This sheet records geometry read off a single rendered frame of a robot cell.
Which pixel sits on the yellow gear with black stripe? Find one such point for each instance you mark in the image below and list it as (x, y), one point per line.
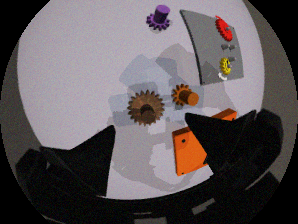
(223, 66)

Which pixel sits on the red gear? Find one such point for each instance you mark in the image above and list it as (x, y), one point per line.
(222, 29)

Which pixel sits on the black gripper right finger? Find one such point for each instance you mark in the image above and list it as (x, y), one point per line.
(217, 136)

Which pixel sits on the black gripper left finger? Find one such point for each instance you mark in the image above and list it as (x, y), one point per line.
(89, 162)

